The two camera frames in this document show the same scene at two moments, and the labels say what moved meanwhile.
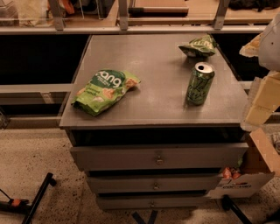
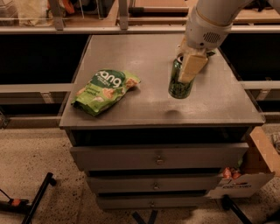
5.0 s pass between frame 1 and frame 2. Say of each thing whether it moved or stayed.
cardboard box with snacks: stayed
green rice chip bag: stayed
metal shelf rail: stayed
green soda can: moved
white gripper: moved
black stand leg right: stayed
